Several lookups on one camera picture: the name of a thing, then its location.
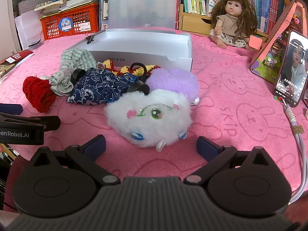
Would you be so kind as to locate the long-haired doll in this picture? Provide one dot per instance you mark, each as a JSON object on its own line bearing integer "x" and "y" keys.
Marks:
{"x": 231, "y": 16}

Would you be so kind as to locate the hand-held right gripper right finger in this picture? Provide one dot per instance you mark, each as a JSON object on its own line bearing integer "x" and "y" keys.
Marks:
{"x": 208, "y": 148}

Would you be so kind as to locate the pale floral cloth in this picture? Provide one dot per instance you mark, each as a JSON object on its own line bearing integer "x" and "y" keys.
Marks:
{"x": 60, "y": 83}

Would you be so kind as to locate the blue floral pouch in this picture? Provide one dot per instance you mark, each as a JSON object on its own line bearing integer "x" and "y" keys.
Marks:
{"x": 98, "y": 86}

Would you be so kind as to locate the white cardboard box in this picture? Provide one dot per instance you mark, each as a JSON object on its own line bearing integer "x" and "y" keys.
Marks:
{"x": 144, "y": 41}

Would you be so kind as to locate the pink house-shaped stand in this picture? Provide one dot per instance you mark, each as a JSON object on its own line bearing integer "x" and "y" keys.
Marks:
{"x": 276, "y": 36}

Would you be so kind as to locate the grey grid mat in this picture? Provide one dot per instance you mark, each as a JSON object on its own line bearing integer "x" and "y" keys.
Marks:
{"x": 28, "y": 8}

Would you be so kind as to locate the clear plastic clipboard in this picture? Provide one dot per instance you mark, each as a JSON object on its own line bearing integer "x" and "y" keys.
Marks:
{"x": 142, "y": 7}

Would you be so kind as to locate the black binder clip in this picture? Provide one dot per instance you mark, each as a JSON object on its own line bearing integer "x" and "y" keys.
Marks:
{"x": 90, "y": 38}

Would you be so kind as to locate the smartphone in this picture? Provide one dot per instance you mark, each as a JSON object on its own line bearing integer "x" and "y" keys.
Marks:
{"x": 291, "y": 69}

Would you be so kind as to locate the green checkered cloth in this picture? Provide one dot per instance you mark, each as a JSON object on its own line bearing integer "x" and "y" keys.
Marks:
{"x": 77, "y": 57}

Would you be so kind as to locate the pink cube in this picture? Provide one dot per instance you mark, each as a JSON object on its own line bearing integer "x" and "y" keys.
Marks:
{"x": 255, "y": 42}

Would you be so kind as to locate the dark red cloth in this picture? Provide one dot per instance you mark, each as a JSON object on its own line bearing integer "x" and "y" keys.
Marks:
{"x": 16, "y": 173}

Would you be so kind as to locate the white fluffy plush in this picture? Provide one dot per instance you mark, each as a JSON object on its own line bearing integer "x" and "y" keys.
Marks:
{"x": 149, "y": 120}

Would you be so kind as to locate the yellow red crocheted headband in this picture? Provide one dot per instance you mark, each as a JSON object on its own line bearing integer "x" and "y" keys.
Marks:
{"x": 124, "y": 70}

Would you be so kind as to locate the pink rabbit print blanket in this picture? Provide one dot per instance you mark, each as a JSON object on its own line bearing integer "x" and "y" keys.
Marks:
{"x": 228, "y": 115}

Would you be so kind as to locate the red knitted hat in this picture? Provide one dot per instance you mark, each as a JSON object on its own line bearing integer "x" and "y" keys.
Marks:
{"x": 39, "y": 93}

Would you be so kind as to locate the wooden drawer organizer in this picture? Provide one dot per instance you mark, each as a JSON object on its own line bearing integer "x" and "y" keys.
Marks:
{"x": 195, "y": 24}

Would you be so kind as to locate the purple fluffy plush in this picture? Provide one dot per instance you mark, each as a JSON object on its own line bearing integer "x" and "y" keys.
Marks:
{"x": 173, "y": 81}

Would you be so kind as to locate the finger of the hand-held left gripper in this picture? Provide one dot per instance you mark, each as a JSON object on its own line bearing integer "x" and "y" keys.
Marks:
{"x": 10, "y": 109}
{"x": 51, "y": 122}

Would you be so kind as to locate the small bear sticker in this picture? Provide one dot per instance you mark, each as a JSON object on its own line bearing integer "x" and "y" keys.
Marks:
{"x": 105, "y": 26}

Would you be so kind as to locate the red envelope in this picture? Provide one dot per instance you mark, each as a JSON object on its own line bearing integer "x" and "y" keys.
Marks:
{"x": 16, "y": 55}

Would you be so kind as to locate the row of standing books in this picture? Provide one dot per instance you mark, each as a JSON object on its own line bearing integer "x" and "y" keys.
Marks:
{"x": 259, "y": 7}

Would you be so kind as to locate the red plastic crate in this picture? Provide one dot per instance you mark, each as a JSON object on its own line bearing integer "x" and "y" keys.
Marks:
{"x": 79, "y": 21}

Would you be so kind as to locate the small white printed charm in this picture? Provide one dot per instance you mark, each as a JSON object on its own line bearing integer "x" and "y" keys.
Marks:
{"x": 101, "y": 65}

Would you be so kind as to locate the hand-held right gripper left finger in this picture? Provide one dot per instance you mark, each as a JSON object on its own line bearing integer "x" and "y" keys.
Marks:
{"x": 95, "y": 146}

